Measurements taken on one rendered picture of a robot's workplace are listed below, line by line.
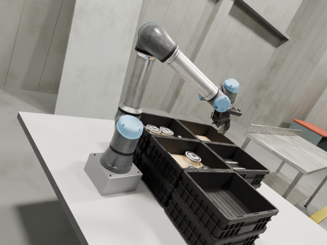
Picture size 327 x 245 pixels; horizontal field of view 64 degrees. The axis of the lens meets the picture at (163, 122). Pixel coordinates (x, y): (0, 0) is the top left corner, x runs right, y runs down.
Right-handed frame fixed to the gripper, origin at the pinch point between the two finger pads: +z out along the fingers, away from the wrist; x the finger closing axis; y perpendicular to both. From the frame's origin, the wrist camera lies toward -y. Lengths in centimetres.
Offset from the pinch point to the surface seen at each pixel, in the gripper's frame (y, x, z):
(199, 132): -6, -31, 40
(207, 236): 39, 55, -10
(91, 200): 78, 26, -11
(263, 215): 12, 54, -8
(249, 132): -86, -56, 95
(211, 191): 21.8, 31.8, 5.3
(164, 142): 35.6, -0.7, -1.0
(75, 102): 83, -181, 113
